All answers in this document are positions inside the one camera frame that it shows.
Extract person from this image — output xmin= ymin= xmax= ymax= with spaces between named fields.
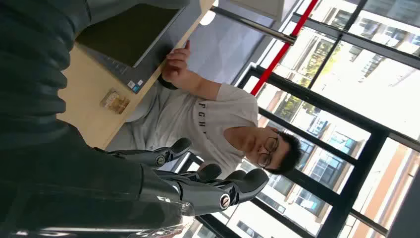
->
xmin=106 ymin=39 xmax=303 ymax=179

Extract yellow patterned card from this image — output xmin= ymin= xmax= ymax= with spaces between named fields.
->
xmin=99 ymin=88 xmax=131 ymax=115

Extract grey laptop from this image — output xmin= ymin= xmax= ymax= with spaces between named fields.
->
xmin=74 ymin=0 xmax=203 ymax=95

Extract silver metal bar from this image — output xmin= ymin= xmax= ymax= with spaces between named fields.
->
xmin=210 ymin=5 xmax=298 ymax=46

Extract red pipe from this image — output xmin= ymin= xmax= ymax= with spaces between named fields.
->
xmin=250 ymin=0 xmax=319 ymax=97

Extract black-framed glasses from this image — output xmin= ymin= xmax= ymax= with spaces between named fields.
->
xmin=257 ymin=136 xmax=280 ymax=169

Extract black window frame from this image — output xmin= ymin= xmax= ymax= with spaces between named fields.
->
xmin=193 ymin=0 xmax=420 ymax=238

